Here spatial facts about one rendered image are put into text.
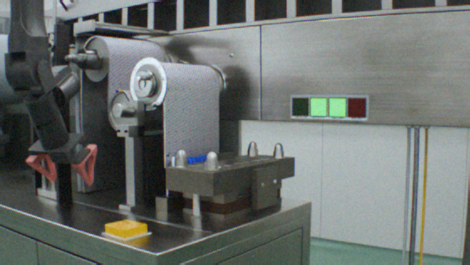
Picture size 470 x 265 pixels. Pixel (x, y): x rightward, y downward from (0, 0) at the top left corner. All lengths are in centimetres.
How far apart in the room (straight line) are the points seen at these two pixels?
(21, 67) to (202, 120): 71
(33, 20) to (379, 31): 89
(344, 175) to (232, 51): 253
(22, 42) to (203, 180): 57
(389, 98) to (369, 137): 253
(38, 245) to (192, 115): 58
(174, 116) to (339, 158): 274
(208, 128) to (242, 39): 31
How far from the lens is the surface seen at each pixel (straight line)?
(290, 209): 141
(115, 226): 113
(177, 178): 128
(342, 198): 403
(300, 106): 146
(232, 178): 126
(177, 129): 138
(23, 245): 152
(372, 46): 138
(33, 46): 89
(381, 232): 396
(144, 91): 136
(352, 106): 138
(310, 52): 146
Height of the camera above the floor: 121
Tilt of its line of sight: 4 degrees down
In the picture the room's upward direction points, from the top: straight up
